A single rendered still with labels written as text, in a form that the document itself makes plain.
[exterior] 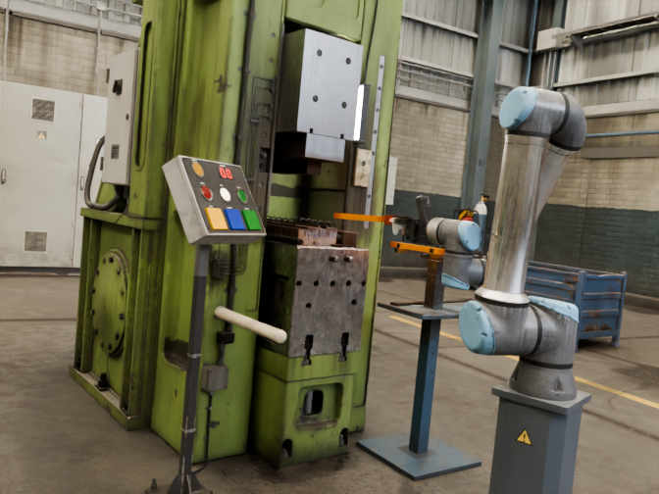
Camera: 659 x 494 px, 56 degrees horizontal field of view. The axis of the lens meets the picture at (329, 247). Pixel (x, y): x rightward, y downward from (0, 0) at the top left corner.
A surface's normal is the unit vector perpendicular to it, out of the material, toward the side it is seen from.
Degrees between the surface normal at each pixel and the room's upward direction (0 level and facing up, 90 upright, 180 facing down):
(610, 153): 90
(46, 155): 90
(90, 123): 90
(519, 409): 90
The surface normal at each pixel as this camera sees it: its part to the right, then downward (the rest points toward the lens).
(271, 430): -0.79, -0.04
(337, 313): 0.61, 0.11
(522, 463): -0.63, 0.00
